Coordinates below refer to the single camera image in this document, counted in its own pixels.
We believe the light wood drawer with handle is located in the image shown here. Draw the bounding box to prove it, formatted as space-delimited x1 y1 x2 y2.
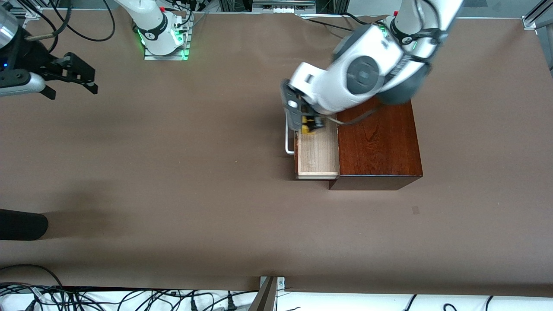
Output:
285 114 341 181

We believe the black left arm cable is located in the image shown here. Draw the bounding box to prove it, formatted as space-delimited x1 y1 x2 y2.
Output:
326 103 386 127

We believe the aluminium frame corner bracket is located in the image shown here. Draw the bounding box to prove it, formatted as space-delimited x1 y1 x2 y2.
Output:
522 0 553 31

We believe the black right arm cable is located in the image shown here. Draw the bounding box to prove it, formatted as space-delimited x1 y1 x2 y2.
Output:
24 0 116 52

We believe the aluminium table edge rail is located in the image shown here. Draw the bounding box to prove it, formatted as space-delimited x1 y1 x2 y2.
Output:
11 6 43 20

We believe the black base cable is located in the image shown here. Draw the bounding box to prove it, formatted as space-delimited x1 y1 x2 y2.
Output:
302 16 359 33

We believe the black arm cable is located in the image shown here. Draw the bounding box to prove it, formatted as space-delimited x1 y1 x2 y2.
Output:
326 103 386 127
24 0 116 52

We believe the silver equipment box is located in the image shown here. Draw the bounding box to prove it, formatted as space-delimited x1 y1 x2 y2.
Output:
252 0 317 13

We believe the black rounded object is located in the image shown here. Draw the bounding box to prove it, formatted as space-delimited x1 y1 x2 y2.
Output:
0 209 49 241

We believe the brown table cover sheet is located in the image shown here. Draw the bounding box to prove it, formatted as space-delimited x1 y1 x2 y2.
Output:
0 10 553 298

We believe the black looped cable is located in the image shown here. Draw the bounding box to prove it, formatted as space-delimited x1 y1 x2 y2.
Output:
0 263 65 290

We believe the dark brown wooden cabinet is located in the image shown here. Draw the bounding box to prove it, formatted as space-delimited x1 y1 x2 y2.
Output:
328 97 424 191

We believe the aluminium profile post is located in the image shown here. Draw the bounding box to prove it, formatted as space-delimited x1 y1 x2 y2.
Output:
248 276 286 311

